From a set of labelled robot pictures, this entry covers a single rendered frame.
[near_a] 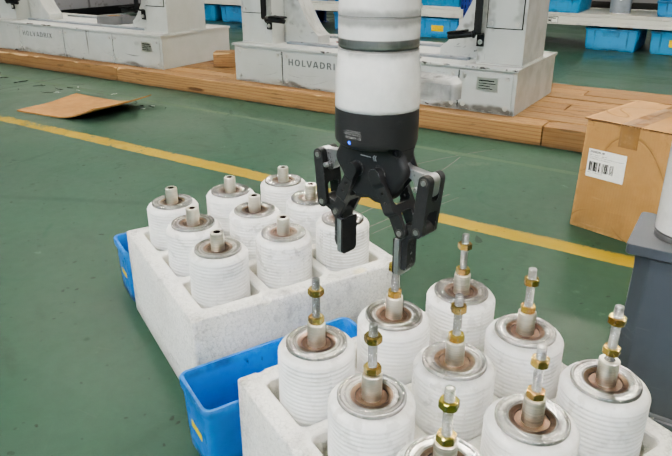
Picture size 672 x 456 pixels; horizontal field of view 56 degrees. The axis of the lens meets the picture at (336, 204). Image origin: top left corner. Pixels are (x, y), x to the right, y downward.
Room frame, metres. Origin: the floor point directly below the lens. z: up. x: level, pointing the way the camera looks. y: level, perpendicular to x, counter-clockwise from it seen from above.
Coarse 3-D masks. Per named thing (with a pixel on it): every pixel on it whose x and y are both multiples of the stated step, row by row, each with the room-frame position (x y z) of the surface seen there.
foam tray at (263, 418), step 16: (272, 368) 0.71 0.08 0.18; (560, 368) 0.71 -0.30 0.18; (240, 384) 0.68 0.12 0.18; (256, 384) 0.67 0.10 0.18; (272, 384) 0.68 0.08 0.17; (240, 400) 0.68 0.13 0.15; (256, 400) 0.64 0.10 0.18; (272, 400) 0.64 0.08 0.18; (240, 416) 0.68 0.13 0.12; (256, 416) 0.64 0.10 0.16; (272, 416) 0.61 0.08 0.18; (288, 416) 0.61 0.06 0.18; (256, 432) 0.64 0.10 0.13; (272, 432) 0.60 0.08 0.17; (288, 432) 0.58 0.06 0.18; (304, 432) 0.58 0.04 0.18; (320, 432) 0.59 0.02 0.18; (416, 432) 0.58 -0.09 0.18; (656, 432) 0.58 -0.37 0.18; (256, 448) 0.64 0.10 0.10; (272, 448) 0.60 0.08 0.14; (288, 448) 0.56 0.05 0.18; (304, 448) 0.56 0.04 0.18; (320, 448) 0.58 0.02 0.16; (656, 448) 0.56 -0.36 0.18
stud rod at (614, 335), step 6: (618, 306) 0.58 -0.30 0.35; (618, 312) 0.58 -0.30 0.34; (618, 318) 0.58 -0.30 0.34; (612, 330) 0.58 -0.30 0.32; (618, 330) 0.58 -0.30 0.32; (612, 336) 0.58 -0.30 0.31; (618, 336) 0.58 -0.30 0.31; (612, 342) 0.58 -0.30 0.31; (612, 348) 0.58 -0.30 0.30; (606, 360) 0.58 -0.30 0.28; (612, 360) 0.58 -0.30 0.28
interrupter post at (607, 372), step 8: (600, 360) 0.58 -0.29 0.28; (616, 360) 0.58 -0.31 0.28; (600, 368) 0.58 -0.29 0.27; (608, 368) 0.58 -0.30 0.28; (616, 368) 0.58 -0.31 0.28; (600, 376) 0.58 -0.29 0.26; (608, 376) 0.58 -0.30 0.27; (616, 376) 0.58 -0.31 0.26; (600, 384) 0.58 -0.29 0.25; (608, 384) 0.57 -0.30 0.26
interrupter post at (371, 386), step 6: (366, 378) 0.55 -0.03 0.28; (372, 378) 0.55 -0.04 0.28; (378, 378) 0.55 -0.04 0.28; (366, 384) 0.55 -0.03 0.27; (372, 384) 0.55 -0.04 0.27; (378, 384) 0.55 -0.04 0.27; (366, 390) 0.55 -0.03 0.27; (372, 390) 0.55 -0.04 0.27; (378, 390) 0.55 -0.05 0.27; (366, 396) 0.55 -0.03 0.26; (372, 396) 0.55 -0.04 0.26; (378, 396) 0.55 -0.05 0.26; (372, 402) 0.55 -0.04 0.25
